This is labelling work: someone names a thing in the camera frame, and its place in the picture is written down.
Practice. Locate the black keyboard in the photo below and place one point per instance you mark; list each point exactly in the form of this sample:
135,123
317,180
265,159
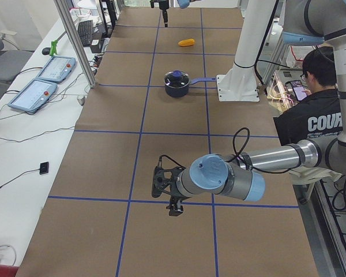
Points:
85,32

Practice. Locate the white camera stand post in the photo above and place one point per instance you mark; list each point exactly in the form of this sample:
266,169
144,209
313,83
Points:
239,83

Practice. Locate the teach pendant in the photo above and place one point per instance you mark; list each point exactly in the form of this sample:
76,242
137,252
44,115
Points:
57,69
35,94

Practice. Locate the white plastic chair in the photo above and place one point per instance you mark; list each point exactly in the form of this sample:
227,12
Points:
305,175

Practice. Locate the smartphone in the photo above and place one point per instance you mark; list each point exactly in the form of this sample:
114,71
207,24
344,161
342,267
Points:
298,89

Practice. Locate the small black square pad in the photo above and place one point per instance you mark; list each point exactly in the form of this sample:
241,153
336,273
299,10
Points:
44,168

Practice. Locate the grey office chair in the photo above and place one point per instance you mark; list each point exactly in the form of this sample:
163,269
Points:
11,63

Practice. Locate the far teach pendant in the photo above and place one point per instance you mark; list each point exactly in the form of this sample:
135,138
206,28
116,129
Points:
57,69

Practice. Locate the dark blue saucepan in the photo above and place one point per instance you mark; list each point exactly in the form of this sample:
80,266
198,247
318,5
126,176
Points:
178,88

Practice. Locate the aluminium frame post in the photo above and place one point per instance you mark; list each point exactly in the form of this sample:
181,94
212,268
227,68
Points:
73,36

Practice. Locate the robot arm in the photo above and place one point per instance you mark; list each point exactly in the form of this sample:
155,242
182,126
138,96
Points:
182,4
240,176

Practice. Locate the green clamp tool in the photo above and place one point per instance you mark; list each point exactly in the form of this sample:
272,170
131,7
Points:
53,48

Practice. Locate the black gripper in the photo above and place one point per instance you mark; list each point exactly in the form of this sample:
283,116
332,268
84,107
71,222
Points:
164,12
176,200

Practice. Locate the black computer mouse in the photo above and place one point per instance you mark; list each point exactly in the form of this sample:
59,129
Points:
46,51

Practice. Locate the yellow toy corn cob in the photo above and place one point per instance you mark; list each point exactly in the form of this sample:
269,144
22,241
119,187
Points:
186,43

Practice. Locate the seated person black shirt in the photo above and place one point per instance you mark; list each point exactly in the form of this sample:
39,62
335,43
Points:
319,113

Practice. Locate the near teach pendant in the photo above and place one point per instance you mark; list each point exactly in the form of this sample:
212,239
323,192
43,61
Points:
35,94

